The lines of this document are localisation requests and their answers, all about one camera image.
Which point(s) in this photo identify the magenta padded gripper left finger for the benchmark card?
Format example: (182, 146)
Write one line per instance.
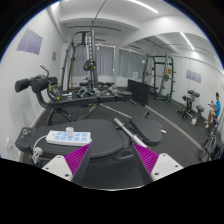
(71, 167)

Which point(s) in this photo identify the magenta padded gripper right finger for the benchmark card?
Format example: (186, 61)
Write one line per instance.
(153, 166)

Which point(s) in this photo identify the white charger plug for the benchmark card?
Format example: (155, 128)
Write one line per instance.
(70, 131)

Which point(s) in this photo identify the black padded bench backrest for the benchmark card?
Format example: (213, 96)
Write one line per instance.
(148, 129)

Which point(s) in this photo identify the white power strip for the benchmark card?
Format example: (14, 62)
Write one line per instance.
(61, 138)

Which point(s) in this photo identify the black padded bench seat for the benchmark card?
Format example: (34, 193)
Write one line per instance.
(102, 136)

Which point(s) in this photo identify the silver barbell bar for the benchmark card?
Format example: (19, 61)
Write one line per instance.
(133, 137)

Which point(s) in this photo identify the black dumbbell rack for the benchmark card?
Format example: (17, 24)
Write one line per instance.
(104, 89)

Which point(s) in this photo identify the black yellow weight plate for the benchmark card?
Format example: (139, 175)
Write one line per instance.
(54, 91)

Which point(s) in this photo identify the black leg curl machine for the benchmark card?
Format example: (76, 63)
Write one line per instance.
(39, 85)

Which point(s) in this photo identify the black smith machine rack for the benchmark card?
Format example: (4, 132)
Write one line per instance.
(80, 58)

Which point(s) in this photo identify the large wall mirror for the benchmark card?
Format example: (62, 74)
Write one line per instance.
(183, 71)

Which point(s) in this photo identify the small brown wall sign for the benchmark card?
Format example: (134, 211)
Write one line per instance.
(54, 56)

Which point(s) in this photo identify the purple wall poster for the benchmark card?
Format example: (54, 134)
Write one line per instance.
(30, 42)

